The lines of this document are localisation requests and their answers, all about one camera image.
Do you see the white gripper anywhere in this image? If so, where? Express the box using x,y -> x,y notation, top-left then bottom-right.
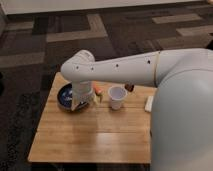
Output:
71,81 -> 100,111

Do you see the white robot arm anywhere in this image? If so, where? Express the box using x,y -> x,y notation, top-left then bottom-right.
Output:
60,48 -> 213,171

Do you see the white ceramic cup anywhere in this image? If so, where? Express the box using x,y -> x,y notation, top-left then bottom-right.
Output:
108,86 -> 127,110

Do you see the orange carrot toy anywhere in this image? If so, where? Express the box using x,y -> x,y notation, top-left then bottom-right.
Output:
93,83 -> 103,103

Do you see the dark blue bowl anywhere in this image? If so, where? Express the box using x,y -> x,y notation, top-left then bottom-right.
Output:
57,84 -> 72,111

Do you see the wooden table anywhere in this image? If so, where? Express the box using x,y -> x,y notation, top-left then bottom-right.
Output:
28,74 -> 155,163

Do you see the white rectangular block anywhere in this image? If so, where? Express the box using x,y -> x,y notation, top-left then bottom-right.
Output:
145,96 -> 154,112

